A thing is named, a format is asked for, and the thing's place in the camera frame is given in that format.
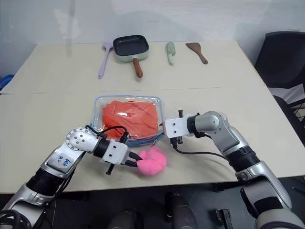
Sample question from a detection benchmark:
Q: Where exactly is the light green sheathed knife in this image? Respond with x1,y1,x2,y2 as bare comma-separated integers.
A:
165,42,177,65

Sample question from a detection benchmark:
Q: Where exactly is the blue plastic object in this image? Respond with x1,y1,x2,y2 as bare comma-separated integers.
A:
0,74,14,92

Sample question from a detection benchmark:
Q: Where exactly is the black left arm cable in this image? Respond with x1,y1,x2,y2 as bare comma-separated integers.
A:
85,124,131,144

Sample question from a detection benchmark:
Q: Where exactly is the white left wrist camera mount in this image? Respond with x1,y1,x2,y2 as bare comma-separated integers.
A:
101,140,130,166

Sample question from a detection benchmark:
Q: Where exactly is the clear plastic zipper pouch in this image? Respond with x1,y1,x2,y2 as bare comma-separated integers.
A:
92,95,166,147

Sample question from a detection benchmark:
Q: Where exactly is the small black bracket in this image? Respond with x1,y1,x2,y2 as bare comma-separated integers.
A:
215,208,234,229

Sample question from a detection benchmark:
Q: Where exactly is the square green frying pan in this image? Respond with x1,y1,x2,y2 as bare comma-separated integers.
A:
112,35,151,79

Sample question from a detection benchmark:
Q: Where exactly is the pink fluffy pompom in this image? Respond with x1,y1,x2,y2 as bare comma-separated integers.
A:
136,146,167,177

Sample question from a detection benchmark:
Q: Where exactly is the brown wooden spatula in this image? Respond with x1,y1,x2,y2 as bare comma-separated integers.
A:
185,42,209,65

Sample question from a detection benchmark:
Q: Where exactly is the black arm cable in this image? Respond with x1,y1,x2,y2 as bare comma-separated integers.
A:
172,140,231,160
85,124,131,144

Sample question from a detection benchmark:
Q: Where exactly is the dark rounded shape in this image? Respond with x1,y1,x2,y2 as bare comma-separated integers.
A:
165,191,199,229

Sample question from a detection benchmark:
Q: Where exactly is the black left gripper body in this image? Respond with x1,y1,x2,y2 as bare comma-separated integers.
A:
106,152,139,177

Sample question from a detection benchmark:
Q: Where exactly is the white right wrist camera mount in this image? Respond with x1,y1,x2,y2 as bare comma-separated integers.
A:
164,116,190,139

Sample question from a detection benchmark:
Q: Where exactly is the black office chair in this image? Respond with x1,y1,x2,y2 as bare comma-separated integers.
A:
254,31,305,155

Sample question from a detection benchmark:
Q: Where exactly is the purple silicone spatula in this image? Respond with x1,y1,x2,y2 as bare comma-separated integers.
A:
98,42,113,80

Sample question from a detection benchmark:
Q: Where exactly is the orange cloth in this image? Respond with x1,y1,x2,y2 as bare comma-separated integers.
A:
101,100,160,140

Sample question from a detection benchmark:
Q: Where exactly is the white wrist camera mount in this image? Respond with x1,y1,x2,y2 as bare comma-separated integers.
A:
101,140,130,166
164,116,190,139

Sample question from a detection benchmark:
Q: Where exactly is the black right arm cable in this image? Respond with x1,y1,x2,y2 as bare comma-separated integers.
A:
172,140,231,160

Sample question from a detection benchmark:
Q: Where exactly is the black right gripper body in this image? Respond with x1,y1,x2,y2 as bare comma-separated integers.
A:
169,109,184,146

